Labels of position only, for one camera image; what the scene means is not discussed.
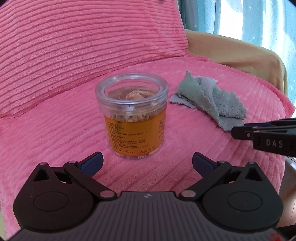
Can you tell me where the grey green microfibre cloth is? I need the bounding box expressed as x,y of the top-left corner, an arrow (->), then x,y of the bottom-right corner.
170,71 -> 247,132

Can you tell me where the clear jar with orange label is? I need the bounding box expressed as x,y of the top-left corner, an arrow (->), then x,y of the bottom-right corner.
95,73 -> 169,159

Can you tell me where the blue grey curtain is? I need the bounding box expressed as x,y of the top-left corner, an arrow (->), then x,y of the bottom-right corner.
178,0 -> 295,60

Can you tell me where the pink corduroy seat cover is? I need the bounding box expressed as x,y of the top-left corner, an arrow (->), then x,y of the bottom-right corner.
1,56 -> 295,237

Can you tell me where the pink corduroy back cushion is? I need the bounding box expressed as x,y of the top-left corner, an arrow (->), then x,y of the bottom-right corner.
1,1 -> 188,118

